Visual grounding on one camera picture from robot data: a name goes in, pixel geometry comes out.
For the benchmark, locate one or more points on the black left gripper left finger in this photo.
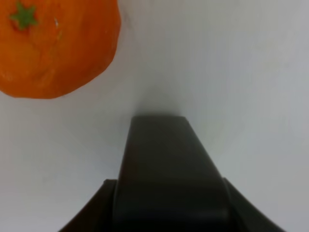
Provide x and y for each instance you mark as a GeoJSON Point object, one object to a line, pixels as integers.
{"type": "Point", "coordinates": [96, 216]}

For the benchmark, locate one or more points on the orange tangerine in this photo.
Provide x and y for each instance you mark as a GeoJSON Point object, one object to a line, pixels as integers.
{"type": "Point", "coordinates": [49, 48]}

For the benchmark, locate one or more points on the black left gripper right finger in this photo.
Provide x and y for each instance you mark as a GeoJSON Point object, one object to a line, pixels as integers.
{"type": "Point", "coordinates": [246, 217]}

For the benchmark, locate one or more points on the dark green pump bottle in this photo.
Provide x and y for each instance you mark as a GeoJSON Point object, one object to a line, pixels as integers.
{"type": "Point", "coordinates": [167, 181]}

